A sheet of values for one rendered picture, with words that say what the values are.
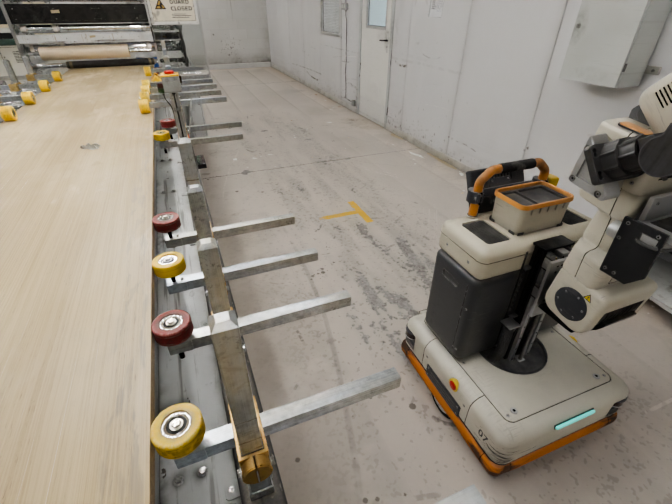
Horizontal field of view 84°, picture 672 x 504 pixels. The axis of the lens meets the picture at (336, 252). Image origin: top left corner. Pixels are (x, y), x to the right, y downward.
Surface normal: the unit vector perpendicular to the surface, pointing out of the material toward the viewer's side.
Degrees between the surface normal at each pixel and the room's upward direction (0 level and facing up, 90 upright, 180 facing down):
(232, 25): 90
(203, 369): 0
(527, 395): 0
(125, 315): 0
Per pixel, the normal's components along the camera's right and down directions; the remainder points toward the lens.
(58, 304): 0.00, -0.83
